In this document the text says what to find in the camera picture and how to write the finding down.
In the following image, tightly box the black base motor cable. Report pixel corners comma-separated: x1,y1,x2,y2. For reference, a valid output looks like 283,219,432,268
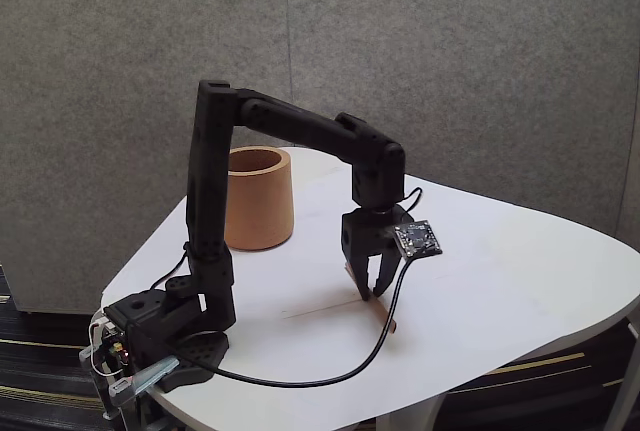
151,243,194,293

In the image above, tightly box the grey felt partition panel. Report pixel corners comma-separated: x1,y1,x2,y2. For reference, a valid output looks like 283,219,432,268
0,0,297,316
615,0,640,252
285,0,639,243

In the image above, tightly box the bare camera circuit board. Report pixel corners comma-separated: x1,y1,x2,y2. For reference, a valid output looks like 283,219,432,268
393,219,444,260

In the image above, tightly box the white table leg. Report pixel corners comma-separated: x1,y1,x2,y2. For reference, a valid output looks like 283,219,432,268
374,391,447,431
602,300,640,431

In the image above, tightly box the cork pen holder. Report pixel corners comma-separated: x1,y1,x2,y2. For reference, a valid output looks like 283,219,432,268
224,146,294,252

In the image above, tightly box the black camera cable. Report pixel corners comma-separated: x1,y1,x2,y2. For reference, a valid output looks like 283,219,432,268
164,254,416,388

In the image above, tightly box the gripper motor wire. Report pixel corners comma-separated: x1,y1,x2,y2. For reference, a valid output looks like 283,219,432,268
401,186,424,212

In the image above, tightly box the grey metal table clamp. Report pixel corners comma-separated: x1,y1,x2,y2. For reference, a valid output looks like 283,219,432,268
78,345,181,431

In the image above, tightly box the tan wooden pen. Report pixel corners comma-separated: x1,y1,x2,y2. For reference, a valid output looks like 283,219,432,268
344,260,400,336

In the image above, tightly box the white paper sheet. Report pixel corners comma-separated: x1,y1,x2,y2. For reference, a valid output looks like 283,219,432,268
149,273,624,431
279,148,640,322

